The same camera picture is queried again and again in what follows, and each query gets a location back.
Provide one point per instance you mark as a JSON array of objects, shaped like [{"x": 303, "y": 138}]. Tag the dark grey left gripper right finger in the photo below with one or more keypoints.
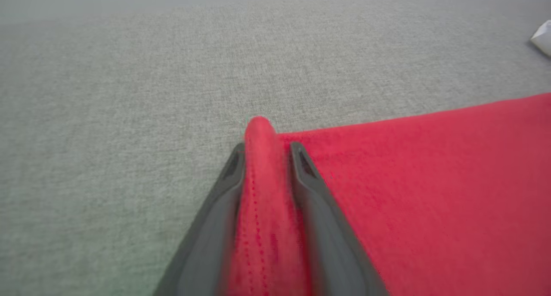
[{"x": 335, "y": 261}]

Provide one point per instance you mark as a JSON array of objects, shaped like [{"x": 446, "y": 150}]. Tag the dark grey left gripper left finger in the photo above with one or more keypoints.
[{"x": 202, "y": 261}]

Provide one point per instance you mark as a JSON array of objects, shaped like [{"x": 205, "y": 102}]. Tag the red white basketball jersey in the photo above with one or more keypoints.
[{"x": 430, "y": 192}]

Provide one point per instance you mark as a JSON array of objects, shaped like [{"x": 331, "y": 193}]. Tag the red shorts with white trim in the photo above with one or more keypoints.
[{"x": 543, "y": 37}]

